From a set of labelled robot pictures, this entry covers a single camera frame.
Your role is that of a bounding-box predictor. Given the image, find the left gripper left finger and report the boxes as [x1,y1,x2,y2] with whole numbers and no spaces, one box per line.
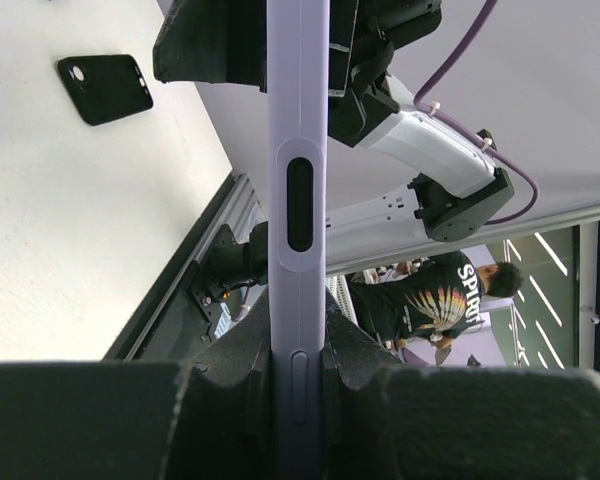
[0,298,271,479]

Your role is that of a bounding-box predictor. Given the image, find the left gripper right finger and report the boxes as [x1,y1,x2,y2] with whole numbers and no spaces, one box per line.
[323,299,600,479]

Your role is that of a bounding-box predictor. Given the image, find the white perforated crate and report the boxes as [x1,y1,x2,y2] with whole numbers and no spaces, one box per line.
[325,275,358,325]

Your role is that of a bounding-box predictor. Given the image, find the lilac cased phone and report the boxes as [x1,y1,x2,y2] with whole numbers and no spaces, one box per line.
[266,1,330,479]

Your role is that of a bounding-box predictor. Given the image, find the right white cable duct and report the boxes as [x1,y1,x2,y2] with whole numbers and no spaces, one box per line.
[213,304,233,339]

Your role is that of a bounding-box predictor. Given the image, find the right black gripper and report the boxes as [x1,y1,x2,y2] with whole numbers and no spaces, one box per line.
[328,0,442,147]

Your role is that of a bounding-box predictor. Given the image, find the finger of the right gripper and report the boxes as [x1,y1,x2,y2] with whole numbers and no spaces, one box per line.
[152,0,266,92]

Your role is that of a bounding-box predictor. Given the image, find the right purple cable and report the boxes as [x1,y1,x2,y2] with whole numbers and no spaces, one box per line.
[412,0,541,226]

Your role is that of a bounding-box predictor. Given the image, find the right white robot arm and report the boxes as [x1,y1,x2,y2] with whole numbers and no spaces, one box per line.
[153,1,514,287]

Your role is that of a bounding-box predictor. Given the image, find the person in black shirt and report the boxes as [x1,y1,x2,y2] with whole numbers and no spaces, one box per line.
[345,250,523,350]

